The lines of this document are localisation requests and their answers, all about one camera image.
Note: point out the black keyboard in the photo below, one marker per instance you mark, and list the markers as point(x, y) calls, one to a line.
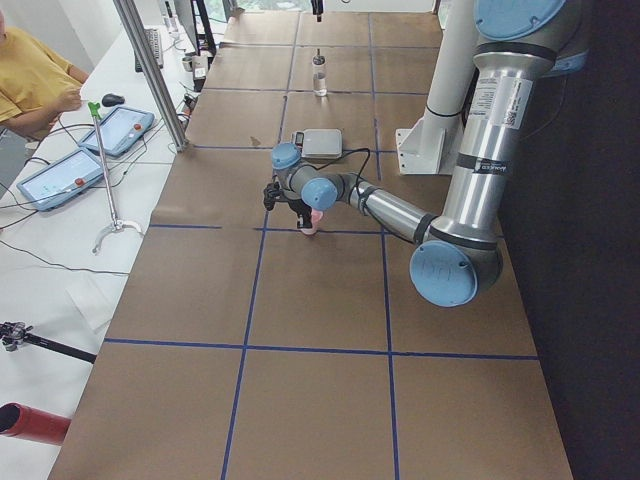
point(154, 41)

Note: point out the small metal cup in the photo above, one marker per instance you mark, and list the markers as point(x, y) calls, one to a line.
point(187, 62)

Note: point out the teach pendant tablet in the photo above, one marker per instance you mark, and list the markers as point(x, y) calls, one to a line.
point(61, 181)
point(122, 127)

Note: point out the red cylinder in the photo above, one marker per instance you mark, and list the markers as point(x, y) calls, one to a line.
point(28, 423)

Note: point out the black computer mouse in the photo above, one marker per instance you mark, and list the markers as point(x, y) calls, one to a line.
point(111, 100)

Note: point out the person in yellow shirt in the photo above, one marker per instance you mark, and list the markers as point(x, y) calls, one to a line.
point(37, 84)

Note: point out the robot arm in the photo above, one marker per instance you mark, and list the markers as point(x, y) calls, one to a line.
point(492, 54)

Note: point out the glass sauce bottle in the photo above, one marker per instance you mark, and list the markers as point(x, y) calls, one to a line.
point(319, 74)

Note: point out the aluminium frame post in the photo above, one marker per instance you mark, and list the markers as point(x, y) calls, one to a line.
point(134, 28)

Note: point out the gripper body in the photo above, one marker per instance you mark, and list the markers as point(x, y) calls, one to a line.
point(298, 207)

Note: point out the near teach pendant tablet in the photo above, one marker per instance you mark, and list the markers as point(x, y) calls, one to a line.
point(61, 181)

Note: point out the green handled reach grabber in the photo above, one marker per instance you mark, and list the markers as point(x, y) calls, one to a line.
point(117, 225)

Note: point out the grey kitchen scale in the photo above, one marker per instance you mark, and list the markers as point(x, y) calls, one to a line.
point(319, 143)

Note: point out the far teach pendant tablet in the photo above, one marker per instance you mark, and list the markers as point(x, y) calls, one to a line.
point(122, 127)

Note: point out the black tripod leg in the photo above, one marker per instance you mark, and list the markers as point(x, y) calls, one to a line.
point(16, 334)

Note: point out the pink cup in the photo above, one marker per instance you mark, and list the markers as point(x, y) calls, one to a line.
point(316, 217)

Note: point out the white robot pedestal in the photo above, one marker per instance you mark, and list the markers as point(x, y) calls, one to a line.
point(431, 145)

